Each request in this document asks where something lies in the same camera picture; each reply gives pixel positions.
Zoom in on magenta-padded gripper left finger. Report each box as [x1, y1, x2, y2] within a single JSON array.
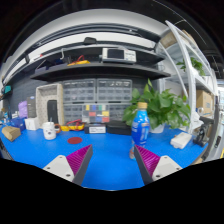
[[43, 144, 94, 187]]

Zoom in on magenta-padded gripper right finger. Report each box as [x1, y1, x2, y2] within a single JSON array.
[[133, 144, 183, 186]]

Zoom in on blue drink bottle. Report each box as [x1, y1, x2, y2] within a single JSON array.
[[129, 101, 151, 160]]

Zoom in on flat round red coaster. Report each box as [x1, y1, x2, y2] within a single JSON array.
[[67, 136, 83, 145]]

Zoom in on white power adapter block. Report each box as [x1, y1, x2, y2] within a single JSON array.
[[170, 132, 193, 150]]

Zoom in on white mug with face print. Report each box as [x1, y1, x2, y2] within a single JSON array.
[[41, 121, 62, 141]]

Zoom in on black microscope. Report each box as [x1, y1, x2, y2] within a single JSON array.
[[192, 116, 214, 148]]

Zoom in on small white box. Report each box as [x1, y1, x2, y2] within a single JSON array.
[[24, 116, 41, 131]]

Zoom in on black box with white label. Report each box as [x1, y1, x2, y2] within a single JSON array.
[[83, 123, 108, 135]]

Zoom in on brown cardboard box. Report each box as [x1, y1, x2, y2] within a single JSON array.
[[1, 125, 22, 142]]

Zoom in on blue box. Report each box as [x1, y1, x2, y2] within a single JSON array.
[[9, 117, 27, 132]]

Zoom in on green potted plant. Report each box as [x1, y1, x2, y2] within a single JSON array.
[[121, 78, 192, 134]]

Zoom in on flat black case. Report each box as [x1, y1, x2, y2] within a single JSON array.
[[106, 120, 133, 136]]

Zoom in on beige dotted storage tray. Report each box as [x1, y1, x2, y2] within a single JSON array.
[[35, 82, 65, 127]]

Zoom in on clear box of coloured parts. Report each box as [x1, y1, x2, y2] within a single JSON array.
[[81, 103, 111, 124]]

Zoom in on dark grey carton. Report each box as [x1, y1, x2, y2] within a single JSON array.
[[26, 95, 38, 119]]

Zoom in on purple bag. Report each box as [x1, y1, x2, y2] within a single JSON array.
[[17, 100, 29, 119]]

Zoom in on white shelf unit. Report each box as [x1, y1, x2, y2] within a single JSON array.
[[156, 19, 218, 134]]

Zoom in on black overhead shelf unit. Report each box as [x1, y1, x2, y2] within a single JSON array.
[[29, 36, 172, 83]]

